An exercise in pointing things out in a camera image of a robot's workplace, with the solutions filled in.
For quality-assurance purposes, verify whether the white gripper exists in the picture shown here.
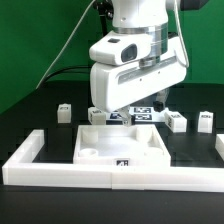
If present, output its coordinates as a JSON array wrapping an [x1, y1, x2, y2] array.
[[90, 36, 188, 127]]

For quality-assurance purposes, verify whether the white square tabletop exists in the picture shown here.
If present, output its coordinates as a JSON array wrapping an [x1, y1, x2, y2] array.
[[73, 124, 171, 167]]

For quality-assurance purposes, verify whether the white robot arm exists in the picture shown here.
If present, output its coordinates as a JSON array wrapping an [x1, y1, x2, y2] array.
[[89, 0, 209, 126]]

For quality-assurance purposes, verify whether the AprilTag marker sheet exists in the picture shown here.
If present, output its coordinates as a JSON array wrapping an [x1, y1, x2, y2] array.
[[106, 106, 167, 123]]

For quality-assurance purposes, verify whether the white U-shaped fence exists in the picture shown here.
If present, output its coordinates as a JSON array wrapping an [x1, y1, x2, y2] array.
[[2, 130, 224, 192]]

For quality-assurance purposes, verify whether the black cable bundle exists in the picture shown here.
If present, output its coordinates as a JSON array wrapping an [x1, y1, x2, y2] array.
[[43, 65, 93, 84]]

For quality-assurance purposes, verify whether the white cable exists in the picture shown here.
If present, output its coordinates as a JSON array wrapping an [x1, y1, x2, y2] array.
[[35, 0, 98, 90]]

